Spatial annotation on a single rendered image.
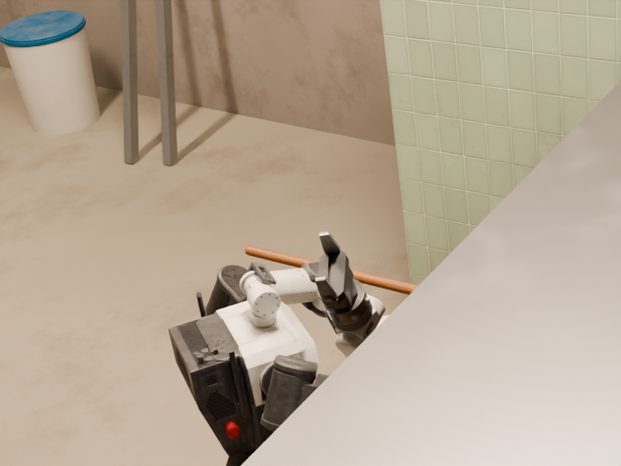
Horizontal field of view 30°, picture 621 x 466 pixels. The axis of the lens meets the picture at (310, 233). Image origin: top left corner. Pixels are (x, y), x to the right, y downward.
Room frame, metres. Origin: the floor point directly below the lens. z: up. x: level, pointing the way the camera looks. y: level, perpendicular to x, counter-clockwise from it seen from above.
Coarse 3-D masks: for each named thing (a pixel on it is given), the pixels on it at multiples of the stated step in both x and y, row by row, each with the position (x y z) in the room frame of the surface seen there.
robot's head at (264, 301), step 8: (248, 280) 2.26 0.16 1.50; (256, 280) 2.25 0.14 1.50; (248, 288) 2.24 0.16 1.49; (256, 288) 2.20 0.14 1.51; (264, 288) 2.20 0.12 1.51; (272, 288) 2.20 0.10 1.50; (248, 296) 2.21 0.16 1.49; (256, 296) 2.18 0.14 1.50; (264, 296) 2.18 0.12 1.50; (272, 296) 2.19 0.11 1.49; (256, 304) 2.17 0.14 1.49; (264, 304) 2.18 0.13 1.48; (272, 304) 2.18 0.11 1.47; (280, 304) 2.19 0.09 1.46; (256, 312) 2.17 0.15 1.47; (264, 312) 2.18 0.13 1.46; (272, 312) 2.18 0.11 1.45
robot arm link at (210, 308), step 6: (216, 282) 2.43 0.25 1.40; (216, 288) 2.42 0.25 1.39; (216, 294) 2.41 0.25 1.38; (222, 294) 2.40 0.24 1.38; (210, 300) 2.44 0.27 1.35; (216, 300) 2.41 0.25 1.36; (222, 300) 2.40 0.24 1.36; (228, 300) 2.39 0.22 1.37; (210, 306) 2.43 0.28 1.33; (216, 306) 2.41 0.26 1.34; (222, 306) 2.40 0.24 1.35; (210, 312) 2.43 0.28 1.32
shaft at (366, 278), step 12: (252, 252) 2.90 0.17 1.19; (264, 252) 2.88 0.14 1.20; (276, 252) 2.86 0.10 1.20; (288, 264) 2.82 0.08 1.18; (300, 264) 2.79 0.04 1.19; (360, 276) 2.67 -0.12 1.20; (372, 276) 2.65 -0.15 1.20; (384, 288) 2.62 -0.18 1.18; (396, 288) 2.59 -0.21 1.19; (408, 288) 2.57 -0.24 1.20
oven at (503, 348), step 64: (576, 128) 1.57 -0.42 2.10; (512, 192) 1.41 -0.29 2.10; (576, 192) 1.38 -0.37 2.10; (448, 256) 1.27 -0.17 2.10; (512, 256) 1.24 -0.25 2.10; (576, 256) 1.22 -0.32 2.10; (384, 320) 1.15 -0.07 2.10; (448, 320) 1.13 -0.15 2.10; (512, 320) 1.11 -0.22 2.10; (576, 320) 1.09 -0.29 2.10; (384, 384) 1.02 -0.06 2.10; (448, 384) 1.01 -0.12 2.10; (512, 384) 0.99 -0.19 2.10; (576, 384) 0.97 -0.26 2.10; (320, 448) 0.93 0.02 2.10; (384, 448) 0.92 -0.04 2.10; (448, 448) 0.90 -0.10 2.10; (512, 448) 0.89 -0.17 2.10; (576, 448) 0.87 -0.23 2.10
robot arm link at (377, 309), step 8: (368, 296) 2.02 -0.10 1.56; (376, 304) 2.01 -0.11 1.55; (368, 312) 1.94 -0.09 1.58; (376, 312) 1.99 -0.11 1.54; (328, 320) 2.01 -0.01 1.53; (360, 320) 1.93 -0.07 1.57; (368, 320) 1.94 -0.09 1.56; (376, 320) 1.99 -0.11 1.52; (336, 328) 1.98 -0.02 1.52; (344, 328) 1.94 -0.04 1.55; (352, 328) 1.93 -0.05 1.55; (360, 328) 1.95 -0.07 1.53; (368, 328) 1.96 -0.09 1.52; (360, 336) 1.94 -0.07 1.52; (368, 336) 1.96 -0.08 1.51
